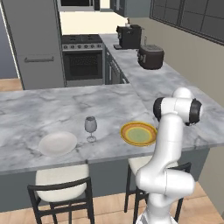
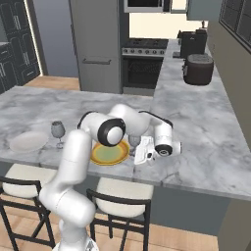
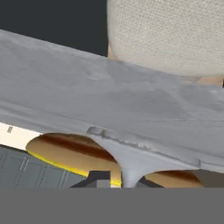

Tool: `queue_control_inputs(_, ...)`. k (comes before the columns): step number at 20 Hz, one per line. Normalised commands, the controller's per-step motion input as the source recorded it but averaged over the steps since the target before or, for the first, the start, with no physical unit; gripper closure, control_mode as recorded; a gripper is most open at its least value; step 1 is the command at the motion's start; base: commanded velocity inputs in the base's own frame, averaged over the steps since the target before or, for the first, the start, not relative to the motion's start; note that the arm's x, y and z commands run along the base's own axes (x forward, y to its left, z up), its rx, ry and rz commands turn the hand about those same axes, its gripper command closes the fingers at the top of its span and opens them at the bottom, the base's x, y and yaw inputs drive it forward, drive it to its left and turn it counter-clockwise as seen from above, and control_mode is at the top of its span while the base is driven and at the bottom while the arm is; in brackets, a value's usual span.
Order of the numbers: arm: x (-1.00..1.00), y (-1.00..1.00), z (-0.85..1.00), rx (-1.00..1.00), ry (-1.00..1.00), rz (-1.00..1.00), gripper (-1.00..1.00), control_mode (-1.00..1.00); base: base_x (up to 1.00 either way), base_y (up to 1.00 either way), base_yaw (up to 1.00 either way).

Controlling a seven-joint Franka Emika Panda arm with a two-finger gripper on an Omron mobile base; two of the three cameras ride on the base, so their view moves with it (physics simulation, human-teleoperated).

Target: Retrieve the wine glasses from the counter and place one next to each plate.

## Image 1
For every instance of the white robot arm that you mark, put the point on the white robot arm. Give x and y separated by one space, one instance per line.
170 145

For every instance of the clear wine glass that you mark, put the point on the clear wine glass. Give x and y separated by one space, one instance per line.
90 125

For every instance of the yellow and green plate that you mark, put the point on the yellow and green plate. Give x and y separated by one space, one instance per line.
138 134

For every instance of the white plate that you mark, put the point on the white plate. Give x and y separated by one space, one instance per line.
57 143

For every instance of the grey base cupboards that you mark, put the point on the grey base cupboards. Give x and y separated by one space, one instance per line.
114 71

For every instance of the steel oven with hob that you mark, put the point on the steel oven with hob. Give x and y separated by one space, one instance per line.
83 59

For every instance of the black toaster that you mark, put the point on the black toaster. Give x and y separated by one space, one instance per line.
150 56

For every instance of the black coffee machine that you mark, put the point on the black coffee machine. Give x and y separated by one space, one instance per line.
128 36

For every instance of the black chair with cream seat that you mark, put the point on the black chair with cream seat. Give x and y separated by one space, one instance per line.
61 186
139 186

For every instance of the grey fridge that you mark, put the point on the grey fridge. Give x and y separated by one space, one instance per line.
33 43

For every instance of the microwave oven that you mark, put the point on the microwave oven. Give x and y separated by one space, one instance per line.
78 5

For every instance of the dark framed window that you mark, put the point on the dark framed window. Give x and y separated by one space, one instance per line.
188 18

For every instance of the grey wall cupboards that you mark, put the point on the grey wall cupboards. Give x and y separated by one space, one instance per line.
129 7

